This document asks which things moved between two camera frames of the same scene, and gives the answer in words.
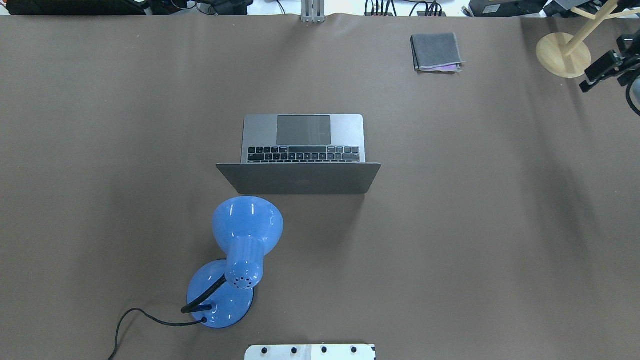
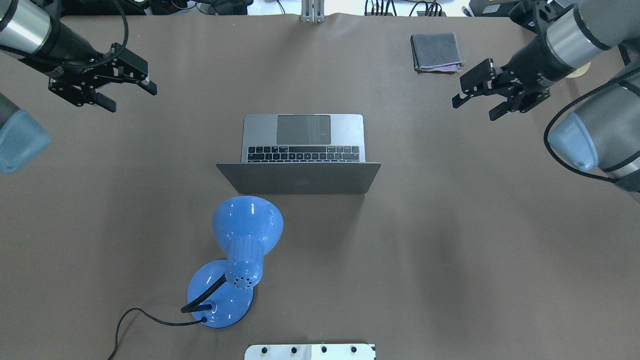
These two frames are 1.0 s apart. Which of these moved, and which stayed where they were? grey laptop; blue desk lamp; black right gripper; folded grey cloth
Moved: black right gripper
Stayed: blue desk lamp; grey laptop; folded grey cloth
